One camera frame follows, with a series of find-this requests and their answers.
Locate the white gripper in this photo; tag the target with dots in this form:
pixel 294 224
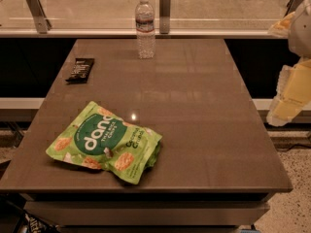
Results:
pixel 301 36

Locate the clear plastic water bottle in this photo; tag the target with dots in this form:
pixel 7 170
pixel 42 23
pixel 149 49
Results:
pixel 145 29

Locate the black snack bar wrapper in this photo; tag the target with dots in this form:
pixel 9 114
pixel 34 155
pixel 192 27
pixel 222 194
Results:
pixel 81 70

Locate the green rice chips bag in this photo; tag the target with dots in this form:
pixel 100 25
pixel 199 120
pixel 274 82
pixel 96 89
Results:
pixel 99 140

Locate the glass railing panel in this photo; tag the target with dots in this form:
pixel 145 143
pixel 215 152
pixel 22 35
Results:
pixel 119 14

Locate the grey table base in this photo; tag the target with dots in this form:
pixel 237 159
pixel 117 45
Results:
pixel 147 213

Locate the dark items under table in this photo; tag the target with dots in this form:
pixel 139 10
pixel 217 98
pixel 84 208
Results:
pixel 15 219

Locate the right metal railing bracket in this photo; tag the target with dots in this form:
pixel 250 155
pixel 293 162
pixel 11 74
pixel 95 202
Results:
pixel 296 0

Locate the left metal railing bracket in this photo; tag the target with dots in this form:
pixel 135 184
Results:
pixel 41 21

